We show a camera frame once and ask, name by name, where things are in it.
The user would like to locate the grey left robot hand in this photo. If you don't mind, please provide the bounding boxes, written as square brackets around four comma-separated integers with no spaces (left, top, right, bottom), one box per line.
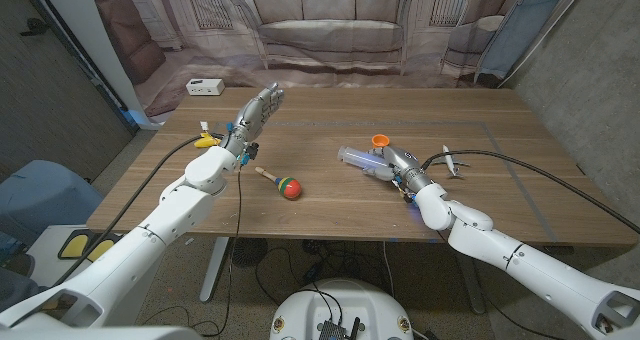
[219,82,285,159]

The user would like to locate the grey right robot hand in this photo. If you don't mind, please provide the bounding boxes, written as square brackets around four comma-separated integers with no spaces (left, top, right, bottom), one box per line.
[363,144,434,196]

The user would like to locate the large clear plastic syringe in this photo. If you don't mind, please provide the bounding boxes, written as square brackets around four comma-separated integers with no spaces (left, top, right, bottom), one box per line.
[337,145,396,179]

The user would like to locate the yellow toy banana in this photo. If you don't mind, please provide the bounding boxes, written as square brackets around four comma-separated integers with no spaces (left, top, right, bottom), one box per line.
[193,133,222,149]

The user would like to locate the colourful wooden maraca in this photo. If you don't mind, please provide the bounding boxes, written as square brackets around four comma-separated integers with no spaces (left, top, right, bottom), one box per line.
[254,166,303,201]

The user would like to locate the white power strip box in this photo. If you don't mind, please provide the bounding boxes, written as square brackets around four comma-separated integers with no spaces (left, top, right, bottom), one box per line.
[185,77,226,97]

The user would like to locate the printed living room backdrop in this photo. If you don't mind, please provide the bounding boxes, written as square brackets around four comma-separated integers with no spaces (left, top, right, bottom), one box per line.
[89,0,576,119]

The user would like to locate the round black floor fan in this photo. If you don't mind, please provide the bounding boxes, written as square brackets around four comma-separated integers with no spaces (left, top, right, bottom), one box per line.
[229,237,269,269]

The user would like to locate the white table leg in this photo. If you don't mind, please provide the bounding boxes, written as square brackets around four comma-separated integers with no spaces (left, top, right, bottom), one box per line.
[454,243,486,315]
[199,237,231,303]

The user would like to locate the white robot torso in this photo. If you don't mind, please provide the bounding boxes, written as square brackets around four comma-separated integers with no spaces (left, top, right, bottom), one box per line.
[269,278,415,340]

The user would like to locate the black electronics module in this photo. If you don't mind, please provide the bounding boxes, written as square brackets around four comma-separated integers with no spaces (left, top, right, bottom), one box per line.
[317,317,362,340]

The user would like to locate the yellow black foot pedal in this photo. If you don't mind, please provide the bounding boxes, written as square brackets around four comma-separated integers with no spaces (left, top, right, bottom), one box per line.
[57,229,121,262]

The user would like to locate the blue padded seat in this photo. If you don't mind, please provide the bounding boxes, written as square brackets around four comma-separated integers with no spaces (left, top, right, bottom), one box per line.
[0,159,104,251]

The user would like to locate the white floor platform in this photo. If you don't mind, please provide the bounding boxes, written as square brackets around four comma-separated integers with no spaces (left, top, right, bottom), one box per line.
[27,223,166,321]

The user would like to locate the person in blue jeans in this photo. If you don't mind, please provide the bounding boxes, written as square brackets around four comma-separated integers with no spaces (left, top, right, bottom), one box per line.
[0,252,39,311]

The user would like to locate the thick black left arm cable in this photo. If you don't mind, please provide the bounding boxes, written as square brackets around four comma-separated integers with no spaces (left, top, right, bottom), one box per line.
[52,134,226,287]

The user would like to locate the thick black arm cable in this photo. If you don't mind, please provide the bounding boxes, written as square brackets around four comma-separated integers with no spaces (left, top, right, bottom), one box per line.
[421,148,640,234]
[52,134,226,287]

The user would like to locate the thin black left hand cable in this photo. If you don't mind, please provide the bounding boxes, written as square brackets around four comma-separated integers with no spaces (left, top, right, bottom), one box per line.
[199,162,244,339]

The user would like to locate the white floor cable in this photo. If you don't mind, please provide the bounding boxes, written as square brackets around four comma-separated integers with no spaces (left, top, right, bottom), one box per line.
[382,240,396,299]

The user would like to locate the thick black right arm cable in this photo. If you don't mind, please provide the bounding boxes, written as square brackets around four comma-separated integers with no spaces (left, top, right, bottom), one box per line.
[421,148,640,234]

